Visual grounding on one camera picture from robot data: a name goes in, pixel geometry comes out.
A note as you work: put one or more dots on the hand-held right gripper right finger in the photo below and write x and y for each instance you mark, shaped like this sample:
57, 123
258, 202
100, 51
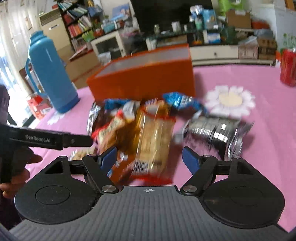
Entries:
190, 160

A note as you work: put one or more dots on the clear golden biscuit packet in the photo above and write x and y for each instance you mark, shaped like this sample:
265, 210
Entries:
153, 139

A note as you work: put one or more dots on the blue wafer packet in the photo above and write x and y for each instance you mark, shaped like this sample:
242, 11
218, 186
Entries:
182, 99

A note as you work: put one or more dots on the dark silver snack packet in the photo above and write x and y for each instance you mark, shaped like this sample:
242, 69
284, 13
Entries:
93, 118

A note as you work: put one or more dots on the white glass door cabinet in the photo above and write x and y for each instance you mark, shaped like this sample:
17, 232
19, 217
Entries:
107, 45

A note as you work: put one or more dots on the black television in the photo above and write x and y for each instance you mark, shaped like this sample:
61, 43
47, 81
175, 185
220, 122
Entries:
171, 11

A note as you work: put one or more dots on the brown cardboard box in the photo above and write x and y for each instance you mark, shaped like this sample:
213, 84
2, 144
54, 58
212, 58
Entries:
238, 19

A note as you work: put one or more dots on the silver foil snack packet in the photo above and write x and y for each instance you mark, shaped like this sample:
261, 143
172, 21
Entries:
212, 132

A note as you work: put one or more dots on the blue thermos flask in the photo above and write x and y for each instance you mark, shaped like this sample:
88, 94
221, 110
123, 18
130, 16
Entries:
49, 74

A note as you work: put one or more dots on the beige standing air conditioner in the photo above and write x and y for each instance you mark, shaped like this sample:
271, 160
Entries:
54, 32

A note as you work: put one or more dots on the person's left hand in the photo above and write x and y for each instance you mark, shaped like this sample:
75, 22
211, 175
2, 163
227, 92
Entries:
13, 185

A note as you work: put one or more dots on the white flower coaster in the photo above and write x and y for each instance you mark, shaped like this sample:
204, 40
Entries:
230, 99
56, 117

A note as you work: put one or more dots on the red drink can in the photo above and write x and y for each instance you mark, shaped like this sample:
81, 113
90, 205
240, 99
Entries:
288, 67

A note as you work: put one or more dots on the small clear nut packet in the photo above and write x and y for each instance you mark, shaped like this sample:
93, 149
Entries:
79, 154

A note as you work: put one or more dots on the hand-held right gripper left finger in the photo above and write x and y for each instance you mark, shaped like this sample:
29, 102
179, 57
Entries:
108, 158

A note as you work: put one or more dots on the red orange snack packet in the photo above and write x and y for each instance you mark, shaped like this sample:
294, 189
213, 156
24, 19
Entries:
111, 132

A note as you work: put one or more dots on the wooden bookshelf with books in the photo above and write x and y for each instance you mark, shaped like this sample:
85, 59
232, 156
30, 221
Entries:
76, 20

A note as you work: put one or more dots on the blue cookie packet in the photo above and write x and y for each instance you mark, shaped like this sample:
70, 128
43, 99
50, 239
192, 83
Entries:
118, 106

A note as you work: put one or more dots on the orange storage box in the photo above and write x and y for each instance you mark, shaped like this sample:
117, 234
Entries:
143, 78

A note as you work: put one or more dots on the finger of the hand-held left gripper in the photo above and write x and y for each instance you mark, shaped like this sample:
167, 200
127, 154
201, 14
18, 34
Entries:
78, 140

